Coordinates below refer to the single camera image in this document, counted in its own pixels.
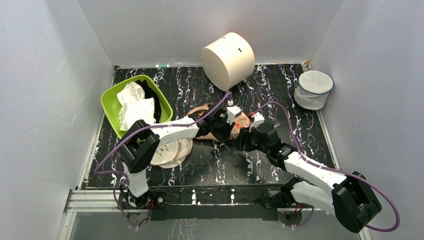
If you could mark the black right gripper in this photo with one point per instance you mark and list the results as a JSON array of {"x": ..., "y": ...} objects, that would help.
[{"x": 245, "y": 139}]

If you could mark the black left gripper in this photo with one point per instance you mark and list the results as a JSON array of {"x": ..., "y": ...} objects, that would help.
[{"x": 227, "y": 128}]

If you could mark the floral mesh laundry bag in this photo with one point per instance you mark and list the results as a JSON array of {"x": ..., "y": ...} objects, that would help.
[{"x": 241, "y": 121}]

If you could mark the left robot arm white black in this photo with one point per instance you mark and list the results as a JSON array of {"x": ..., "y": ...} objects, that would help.
[{"x": 139, "y": 145}]

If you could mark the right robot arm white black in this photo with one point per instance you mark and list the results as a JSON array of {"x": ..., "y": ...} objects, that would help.
[{"x": 350, "y": 200}]

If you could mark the beige round mesh laundry bag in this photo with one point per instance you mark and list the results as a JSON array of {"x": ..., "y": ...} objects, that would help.
[{"x": 172, "y": 154}]

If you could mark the white cylindrical mesh bag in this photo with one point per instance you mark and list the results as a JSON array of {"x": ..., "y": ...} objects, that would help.
[{"x": 312, "y": 89}]

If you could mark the cream cylindrical drum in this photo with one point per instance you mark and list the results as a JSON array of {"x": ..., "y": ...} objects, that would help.
[{"x": 228, "y": 60}]

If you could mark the black cloth in basin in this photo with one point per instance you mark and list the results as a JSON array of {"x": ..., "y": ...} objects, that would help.
[{"x": 150, "y": 93}]

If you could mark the white cloth in basin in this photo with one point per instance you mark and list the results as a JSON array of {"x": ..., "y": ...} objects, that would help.
[{"x": 135, "y": 105}]

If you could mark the green plastic basin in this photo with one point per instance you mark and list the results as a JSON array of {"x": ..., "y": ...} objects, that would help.
[{"x": 111, "y": 105}]

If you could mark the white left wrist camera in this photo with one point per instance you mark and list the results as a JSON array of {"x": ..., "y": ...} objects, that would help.
[{"x": 232, "y": 113}]

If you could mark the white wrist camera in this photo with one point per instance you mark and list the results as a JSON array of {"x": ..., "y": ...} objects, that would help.
[
  {"x": 232, "y": 113},
  {"x": 256, "y": 119}
]

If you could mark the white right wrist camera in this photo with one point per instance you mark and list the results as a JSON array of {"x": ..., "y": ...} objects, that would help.
[{"x": 256, "y": 119}]

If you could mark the aluminium base frame rail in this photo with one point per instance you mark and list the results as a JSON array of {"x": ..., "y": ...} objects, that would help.
[{"x": 211, "y": 213}]

